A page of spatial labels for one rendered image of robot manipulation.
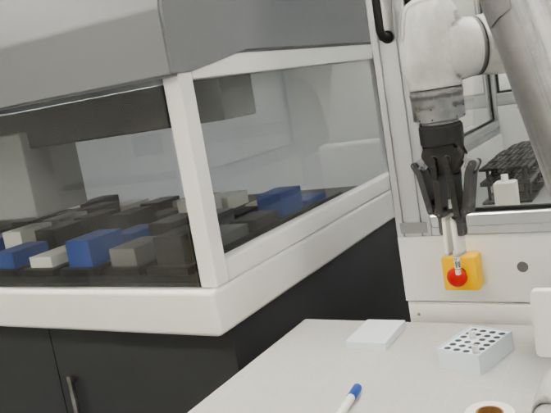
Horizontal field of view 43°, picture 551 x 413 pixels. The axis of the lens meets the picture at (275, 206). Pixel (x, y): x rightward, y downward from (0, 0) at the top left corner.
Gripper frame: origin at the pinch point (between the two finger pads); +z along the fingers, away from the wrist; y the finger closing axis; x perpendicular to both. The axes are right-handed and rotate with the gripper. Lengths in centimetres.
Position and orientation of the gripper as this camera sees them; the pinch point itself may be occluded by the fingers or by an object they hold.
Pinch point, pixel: (453, 235)
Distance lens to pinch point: 127.3
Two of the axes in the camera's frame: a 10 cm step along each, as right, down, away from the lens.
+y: 7.0, 0.1, -7.2
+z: 1.6, 9.7, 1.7
